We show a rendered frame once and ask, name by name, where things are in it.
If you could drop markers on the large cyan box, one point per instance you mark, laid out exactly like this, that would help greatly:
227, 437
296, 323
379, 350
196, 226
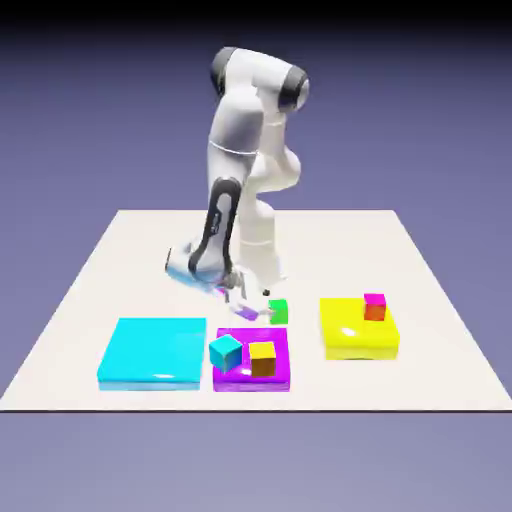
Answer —
154, 348

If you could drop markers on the small magenta cube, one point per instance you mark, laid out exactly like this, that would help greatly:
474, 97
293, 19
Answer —
374, 307

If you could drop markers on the small yellow cube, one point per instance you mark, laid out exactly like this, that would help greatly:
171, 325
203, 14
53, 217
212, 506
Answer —
262, 356

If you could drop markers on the small cyan cube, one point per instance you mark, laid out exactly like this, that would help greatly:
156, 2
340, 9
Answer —
224, 352

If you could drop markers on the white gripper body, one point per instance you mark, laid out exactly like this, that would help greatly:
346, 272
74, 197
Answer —
244, 298

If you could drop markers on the large purple box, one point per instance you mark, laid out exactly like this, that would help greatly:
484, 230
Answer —
266, 384

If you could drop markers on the large yellow box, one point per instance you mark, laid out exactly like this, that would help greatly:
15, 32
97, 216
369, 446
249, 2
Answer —
344, 328

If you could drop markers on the small green cube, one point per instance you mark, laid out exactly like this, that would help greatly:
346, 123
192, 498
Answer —
278, 312

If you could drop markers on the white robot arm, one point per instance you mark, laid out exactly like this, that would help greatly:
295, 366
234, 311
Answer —
234, 128

